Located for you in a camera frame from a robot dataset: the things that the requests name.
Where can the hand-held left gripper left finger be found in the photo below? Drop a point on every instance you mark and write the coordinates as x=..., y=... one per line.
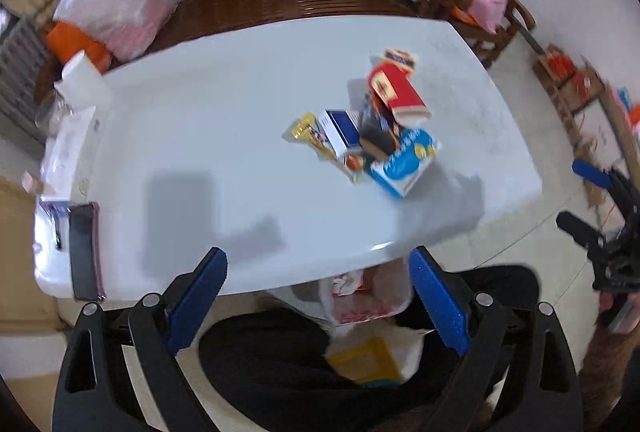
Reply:
x=197, y=294

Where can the clear plastic trash bag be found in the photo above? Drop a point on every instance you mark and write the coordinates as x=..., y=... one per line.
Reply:
x=372, y=294

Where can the small orange packet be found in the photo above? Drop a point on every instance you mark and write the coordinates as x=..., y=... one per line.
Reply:
x=462, y=16

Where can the white paper roll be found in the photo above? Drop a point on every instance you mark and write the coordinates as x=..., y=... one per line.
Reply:
x=82, y=80

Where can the dark colourful packet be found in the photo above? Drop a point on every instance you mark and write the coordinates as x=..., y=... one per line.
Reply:
x=376, y=112

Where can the light blue box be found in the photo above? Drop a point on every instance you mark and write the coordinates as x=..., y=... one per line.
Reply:
x=407, y=160

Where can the black packet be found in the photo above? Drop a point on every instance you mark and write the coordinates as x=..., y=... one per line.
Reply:
x=377, y=143

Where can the dark blue and white box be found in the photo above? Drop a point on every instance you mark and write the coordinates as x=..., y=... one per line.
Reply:
x=341, y=130

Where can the white flat box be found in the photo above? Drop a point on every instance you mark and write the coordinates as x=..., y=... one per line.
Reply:
x=70, y=147

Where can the wooden rack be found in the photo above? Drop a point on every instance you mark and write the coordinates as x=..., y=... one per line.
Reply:
x=580, y=97

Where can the phone with pink case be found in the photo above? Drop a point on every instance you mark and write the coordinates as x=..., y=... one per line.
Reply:
x=85, y=252

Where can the gold wrapper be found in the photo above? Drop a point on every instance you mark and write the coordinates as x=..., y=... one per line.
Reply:
x=306, y=132

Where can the grey radiator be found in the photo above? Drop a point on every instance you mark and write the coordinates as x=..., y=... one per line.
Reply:
x=20, y=72

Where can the black pants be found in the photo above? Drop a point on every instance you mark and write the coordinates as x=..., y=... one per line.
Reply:
x=270, y=362

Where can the yellow bag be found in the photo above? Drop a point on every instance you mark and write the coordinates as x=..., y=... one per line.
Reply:
x=362, y=359

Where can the purple and yellow packet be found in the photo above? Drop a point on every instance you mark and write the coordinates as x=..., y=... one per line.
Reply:
x=400, y=58

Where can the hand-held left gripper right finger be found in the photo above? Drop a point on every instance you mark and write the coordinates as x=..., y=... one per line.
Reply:
x=440, y=302

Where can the clear bag with pink contents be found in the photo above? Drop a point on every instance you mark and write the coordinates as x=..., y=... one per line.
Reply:
x=112, y=10

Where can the orange snack packet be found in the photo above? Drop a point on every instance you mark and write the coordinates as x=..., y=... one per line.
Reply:
x=354, y=165

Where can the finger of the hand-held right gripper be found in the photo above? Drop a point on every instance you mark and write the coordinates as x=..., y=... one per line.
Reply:
x=591, y=173
x=575, y=224

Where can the red box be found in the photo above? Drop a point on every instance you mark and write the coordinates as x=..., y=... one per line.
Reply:
x=400, y=95

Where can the orange bag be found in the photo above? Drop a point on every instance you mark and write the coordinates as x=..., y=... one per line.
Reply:
x=75, y=43

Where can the person's right forearm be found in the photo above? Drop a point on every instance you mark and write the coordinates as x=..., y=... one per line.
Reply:
x=607, y=377

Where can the person's right hand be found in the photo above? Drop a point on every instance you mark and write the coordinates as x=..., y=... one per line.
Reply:
x=607, y=309

